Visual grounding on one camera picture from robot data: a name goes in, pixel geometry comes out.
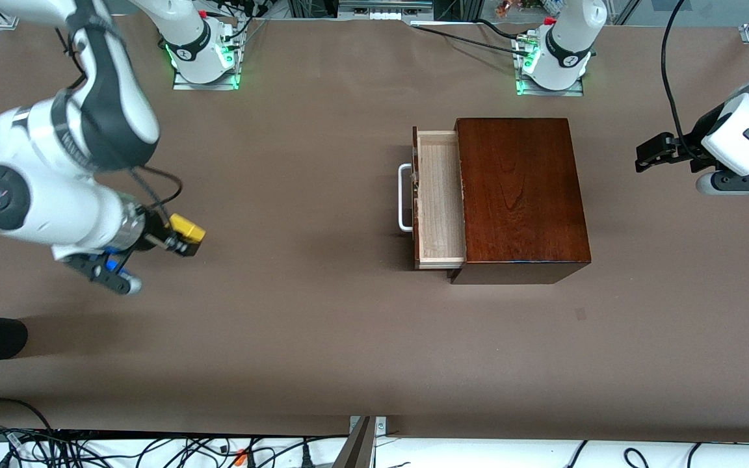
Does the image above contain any yellow wooden block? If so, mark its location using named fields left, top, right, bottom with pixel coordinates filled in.
left=170, top=214, right=207, bottom=245

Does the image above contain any light wooden drawer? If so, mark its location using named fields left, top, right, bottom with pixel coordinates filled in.
left=412, top=127, right=468, bottom=270

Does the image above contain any white drawer handle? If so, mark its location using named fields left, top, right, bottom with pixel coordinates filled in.
left=398, top=163, right=416, bottom=233

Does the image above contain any dark brown wooden cabinet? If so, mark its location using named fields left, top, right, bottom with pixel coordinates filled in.
left=447, top=117, right=592, bottom=285

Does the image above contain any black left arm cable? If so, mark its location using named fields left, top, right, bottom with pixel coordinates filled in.
left=662, top=0, right=707, bottom=160

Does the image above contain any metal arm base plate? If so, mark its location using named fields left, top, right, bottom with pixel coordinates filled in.
left=172, top=18, right=245, bottom=92
left=515, top=36, right=585, bottom=97

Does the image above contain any long black arc cable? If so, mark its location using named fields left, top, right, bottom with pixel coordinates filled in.
left=0, top=398, right=57, bottom=433

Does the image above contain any black base power cable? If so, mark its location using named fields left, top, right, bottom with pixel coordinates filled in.
left=412, top=19, right=534, bottom=58

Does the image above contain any aluminium frame beam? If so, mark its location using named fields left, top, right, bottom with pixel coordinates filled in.
left=332, top=416, right=388, bottom=468

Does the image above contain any grey network switch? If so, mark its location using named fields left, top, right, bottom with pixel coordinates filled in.
left=337, top=0, right=434, bottom=19

